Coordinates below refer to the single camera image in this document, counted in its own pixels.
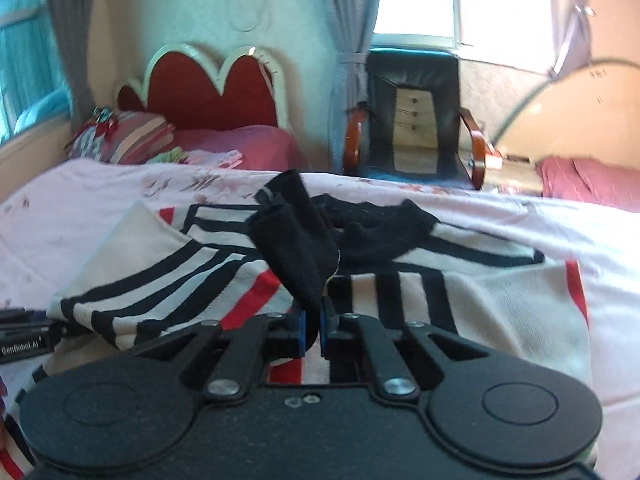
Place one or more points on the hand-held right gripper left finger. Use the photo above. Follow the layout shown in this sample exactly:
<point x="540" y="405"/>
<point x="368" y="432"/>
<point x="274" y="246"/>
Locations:
<point x="301" y="335"/>

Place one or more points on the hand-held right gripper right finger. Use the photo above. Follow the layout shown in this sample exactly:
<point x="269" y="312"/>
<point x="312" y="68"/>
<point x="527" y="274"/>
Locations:
<point x="324" y="330"/>

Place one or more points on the black sock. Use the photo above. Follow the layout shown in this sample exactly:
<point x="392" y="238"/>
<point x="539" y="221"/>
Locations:
<point x="385" y="235"/>
<point x="295" y="255"/>

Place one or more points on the striped knit sweater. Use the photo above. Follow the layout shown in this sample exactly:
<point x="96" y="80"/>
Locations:
<point x="500" y="300"/>

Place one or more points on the floral pink blanket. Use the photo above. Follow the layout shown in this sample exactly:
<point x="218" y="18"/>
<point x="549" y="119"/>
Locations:
<point x="75" y="210"/>

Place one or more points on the pink quilted bedspread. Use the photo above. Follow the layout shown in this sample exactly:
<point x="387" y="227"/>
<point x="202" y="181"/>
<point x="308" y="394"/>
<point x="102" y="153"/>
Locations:
<point x="250" y="142"/>

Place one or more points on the striped pillow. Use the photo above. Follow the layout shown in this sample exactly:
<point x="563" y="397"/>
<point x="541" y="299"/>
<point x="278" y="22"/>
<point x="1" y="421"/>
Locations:
<point x="140" y="135"/>

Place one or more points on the red scalloped headboard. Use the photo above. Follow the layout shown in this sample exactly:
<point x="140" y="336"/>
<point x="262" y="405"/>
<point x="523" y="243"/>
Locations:
<point x="200" y="90"/>

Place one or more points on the black leather armchair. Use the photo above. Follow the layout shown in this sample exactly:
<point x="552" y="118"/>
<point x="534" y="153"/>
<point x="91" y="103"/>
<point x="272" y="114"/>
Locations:
<point x="415" y="70"/>

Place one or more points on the pink pillow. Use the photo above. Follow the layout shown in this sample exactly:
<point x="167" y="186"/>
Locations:
<point x="555" y="177"/>
<point x="610" y="182"/>

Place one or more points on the teal tinted window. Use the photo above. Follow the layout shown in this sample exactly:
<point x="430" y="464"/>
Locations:
<point x="25" y="60"/>

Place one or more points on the grey curtain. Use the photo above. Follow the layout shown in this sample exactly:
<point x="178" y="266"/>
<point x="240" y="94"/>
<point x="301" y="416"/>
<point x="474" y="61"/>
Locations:
<point x="575" y="35"/>
<point x="70" y="35"/>
<point x="350" y="20"/>

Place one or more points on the cream arched headboard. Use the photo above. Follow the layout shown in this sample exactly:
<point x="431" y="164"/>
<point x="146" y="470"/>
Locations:
<point x="575" y="120"/>

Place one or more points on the bright window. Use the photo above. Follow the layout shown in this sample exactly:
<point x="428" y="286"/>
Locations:
<point x="425" y="0"/>

